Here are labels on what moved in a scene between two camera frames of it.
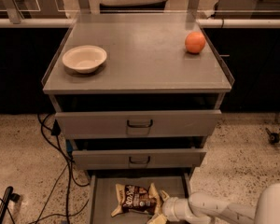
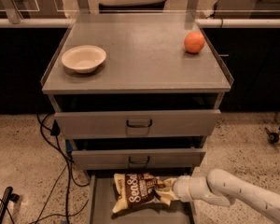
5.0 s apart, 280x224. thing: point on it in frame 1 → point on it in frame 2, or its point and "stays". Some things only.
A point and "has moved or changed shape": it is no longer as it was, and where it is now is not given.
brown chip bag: (133, 197) has moved or changed shape
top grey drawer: (138, 123) stays
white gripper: (175, 209) → (181, 188)
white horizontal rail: (214, 22) stays
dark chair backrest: (139, 7) stays
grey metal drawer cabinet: (139, 95) stays
